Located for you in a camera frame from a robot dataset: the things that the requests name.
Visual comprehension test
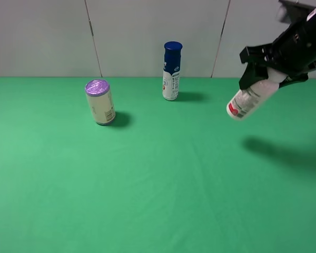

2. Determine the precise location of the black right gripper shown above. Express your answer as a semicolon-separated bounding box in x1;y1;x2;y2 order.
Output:
239;27;316;90

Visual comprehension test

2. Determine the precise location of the white milk bottle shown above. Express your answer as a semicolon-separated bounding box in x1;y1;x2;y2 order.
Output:
226;68;287;120

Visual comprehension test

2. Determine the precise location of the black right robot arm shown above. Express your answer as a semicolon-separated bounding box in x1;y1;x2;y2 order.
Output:
239;1;316;90

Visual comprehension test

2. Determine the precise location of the blue and white bottle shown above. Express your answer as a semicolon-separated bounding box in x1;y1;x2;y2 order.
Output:
162;41;183;101

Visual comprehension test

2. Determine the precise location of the purple lid cream can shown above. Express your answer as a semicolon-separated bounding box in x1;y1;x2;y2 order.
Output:
85;79;116;125

